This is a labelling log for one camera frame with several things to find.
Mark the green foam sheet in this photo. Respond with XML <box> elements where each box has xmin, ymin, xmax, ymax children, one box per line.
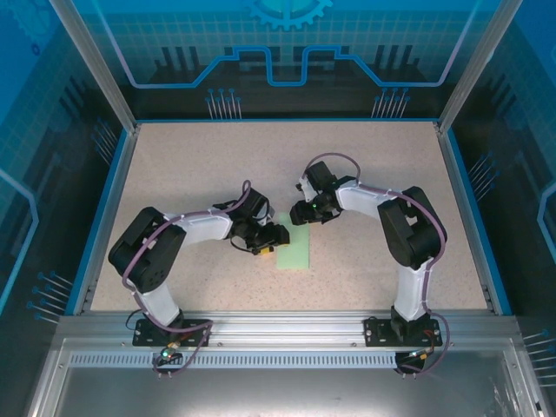
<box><xmin>275</xmin><ymin>211</ymin><xmax>312</xmax><ymax>270</ymax></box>

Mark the grey steel sheet panel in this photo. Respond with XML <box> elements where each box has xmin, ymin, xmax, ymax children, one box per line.
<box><xmin>25</xmin><ymin>336</ymin><xmax>548</xmax><ymax>417</ymax></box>

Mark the aluminium mounting beam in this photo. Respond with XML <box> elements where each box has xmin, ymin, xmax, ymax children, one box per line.
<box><xmin>56</xmin><ymin>308</ymin><xmax>520</xmax><ymax>348</ymax></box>

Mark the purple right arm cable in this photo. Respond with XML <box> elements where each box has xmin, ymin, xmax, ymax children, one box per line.
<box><xmin>303</xmin><ymin>151</ymin><xmax>451</xmax><ymax>378</ymax></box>

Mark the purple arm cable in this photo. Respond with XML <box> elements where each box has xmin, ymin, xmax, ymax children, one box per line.
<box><xmin>122</xmin><ymin>179</ymin><xmax>253</xmax><ymax>379</ymax></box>
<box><xmin>303</xmin><ymin>151</ymin><xmax>451</xmax><ymax>378</ymax></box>

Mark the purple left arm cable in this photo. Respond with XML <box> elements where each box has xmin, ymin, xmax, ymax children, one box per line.
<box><xmin>122</xmin><ymin>179</ymin><xmax>253</xmax><ymax>379</ymax></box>

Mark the slotted aluminium cable duct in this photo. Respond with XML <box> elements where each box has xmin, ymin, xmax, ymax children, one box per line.
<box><xmin>68</xmin><ymin>352</ymin><xmax>435</xmax><ymax>370</ymax></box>

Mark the blue-edged aluminium side rail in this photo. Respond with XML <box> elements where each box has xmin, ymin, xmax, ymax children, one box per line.
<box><xmin>434</xmin><ymin>121</ymin><xmax>513</xmax><ymax>316</ymax></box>
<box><xmin>63</xmin><ymin>123</ymin><xmax>142</xmax><ymax>316</ymax></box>

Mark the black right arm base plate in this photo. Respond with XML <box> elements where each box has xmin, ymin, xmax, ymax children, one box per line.
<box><xmin>363</xmin><ymin>315</ymin><xmax>440</xmax><ymax>348</ymax></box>

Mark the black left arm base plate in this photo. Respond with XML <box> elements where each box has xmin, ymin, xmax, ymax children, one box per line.
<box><xmin>132</xmin><ymin>318</ymin><xmax>213</xmax><ymax>348</ymax></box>

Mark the aluminium frame post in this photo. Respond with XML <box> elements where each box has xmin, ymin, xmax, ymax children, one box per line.
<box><xmin>434</xmin><ymin>0</ymin><xmax>516</xmax><ymax>136</ymax></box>
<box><xmin>48</xmin><ymin>0</ymin><xmax>142</xmax><ymax>134</ymax></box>

